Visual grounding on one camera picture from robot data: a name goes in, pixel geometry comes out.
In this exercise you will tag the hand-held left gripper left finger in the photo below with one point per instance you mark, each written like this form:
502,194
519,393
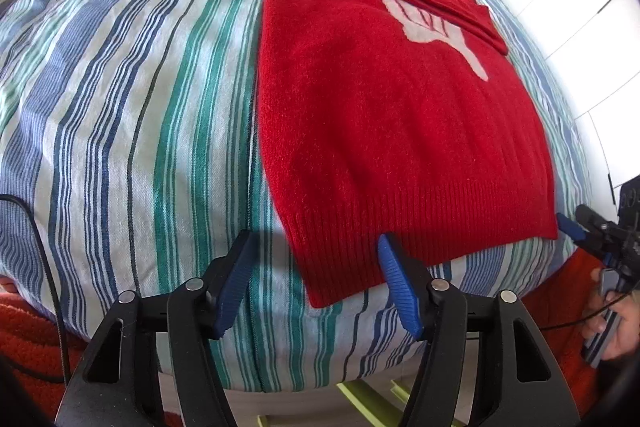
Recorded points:
232,292

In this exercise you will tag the person's right hand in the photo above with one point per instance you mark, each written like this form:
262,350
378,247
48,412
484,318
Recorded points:
625,332

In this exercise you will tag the striped bed sheet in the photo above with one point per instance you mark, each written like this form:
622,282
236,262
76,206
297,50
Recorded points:
125,107

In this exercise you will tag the orange fuzzy rug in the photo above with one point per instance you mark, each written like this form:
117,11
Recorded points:
30,327

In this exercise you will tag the red sweater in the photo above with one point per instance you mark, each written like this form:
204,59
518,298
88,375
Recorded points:
400,132

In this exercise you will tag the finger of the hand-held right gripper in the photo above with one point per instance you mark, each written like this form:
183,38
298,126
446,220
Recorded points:
592,217
575,227

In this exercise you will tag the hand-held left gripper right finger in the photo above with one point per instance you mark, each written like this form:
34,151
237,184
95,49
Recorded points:
400,294

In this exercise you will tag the lime green frame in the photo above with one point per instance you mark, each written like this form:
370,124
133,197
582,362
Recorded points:
360,399

